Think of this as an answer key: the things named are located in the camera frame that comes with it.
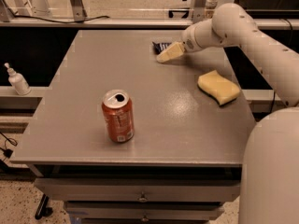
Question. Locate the grey top drawer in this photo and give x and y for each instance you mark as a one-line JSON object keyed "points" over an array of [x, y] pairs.
{"points": [[137, 190]]}

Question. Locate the red coke can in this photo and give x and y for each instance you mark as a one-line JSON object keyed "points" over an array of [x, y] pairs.
{"points": [[117, 109]]}

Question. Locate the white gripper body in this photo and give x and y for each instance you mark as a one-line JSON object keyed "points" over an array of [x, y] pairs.
{"points": [[189, 41]]}

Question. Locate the yellow sponge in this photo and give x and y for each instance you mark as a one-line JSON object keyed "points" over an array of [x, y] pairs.
{"points": [[220, 88]]}

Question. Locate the grey lower drawer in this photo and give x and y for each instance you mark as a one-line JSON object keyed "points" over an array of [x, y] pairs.
{"points": [[144, 211]]}

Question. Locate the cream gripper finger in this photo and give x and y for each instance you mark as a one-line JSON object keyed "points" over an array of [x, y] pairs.
{"points": [[175, 50]]}

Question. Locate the grey drawer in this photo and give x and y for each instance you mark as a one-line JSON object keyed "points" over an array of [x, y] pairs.
{"points": [[144, 211], [137, 190]]}

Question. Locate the white pump bottle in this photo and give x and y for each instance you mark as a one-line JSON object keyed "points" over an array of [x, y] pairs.
{"points": [[17, 81]]}

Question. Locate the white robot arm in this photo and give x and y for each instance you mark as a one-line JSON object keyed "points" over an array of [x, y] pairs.
{"points": [[269, 189]]}

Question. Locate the black cabinet leg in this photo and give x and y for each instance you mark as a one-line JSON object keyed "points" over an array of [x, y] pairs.
{"points": [[43, 210]]}

